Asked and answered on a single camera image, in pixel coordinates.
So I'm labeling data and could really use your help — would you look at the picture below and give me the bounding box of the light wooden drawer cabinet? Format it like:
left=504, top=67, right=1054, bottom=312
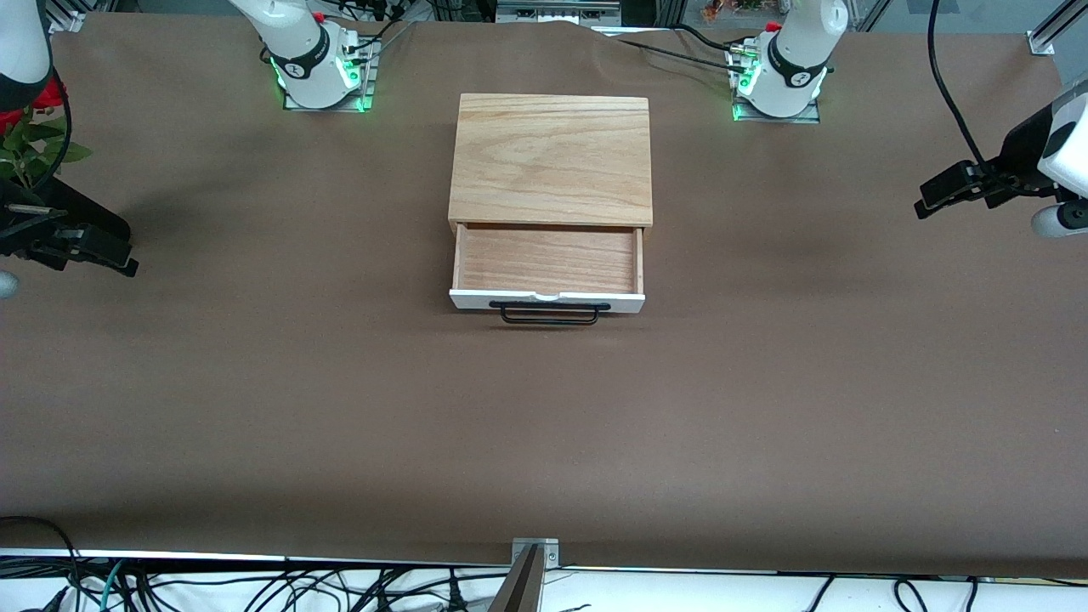
left=448, top=93, right=655, bottom=235

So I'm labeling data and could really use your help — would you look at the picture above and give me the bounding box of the black metal drawer handle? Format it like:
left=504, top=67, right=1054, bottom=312
left=489, top=301, right=612, bottom=326

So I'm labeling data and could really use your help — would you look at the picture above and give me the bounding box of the black looped cable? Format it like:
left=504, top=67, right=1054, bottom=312
left=0, top=514, right=84, bottom=612

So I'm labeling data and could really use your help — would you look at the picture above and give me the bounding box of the aluminium frame profile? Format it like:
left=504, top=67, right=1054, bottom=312
left=44, top=0, right=88, bottom=33
left=1026, top=0, right=1088, bottom=57

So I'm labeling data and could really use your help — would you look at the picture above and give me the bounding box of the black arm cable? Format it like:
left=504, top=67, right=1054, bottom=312
left=34, top=76, right=76, bottom=198

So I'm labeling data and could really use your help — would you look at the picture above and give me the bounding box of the brown table cover sheet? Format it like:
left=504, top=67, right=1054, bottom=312
left=0, top=10, right=1088, bottom=569

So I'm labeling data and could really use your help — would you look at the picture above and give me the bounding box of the grey power strip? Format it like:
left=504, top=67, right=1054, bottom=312
left=495, top=0, right=624, bottom=25

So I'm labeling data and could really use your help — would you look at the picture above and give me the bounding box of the black hanging cable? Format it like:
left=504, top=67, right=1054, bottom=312
left=927, top=0, right=992, bottom=176

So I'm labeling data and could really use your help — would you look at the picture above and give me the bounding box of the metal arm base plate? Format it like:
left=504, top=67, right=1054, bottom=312
left=281, top=34, right=377, bottom=114
left=730, top=42, right=823, bottom=126

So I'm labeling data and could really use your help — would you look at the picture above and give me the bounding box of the white-fronted wooden drawer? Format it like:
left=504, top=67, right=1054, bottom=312
left=449, top=223, right=647, bottom=315

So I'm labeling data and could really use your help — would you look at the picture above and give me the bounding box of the teal cable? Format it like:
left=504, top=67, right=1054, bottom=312
left=95, top=559, right=127, bottom=611

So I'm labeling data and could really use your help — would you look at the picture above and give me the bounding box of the red rose plant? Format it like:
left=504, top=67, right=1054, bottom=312
left=0, top=75, right=94, bottom=186

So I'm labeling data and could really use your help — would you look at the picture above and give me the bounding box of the metal table clamp bracket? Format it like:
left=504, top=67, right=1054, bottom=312
left=487, top=536, right=562, bottom=612

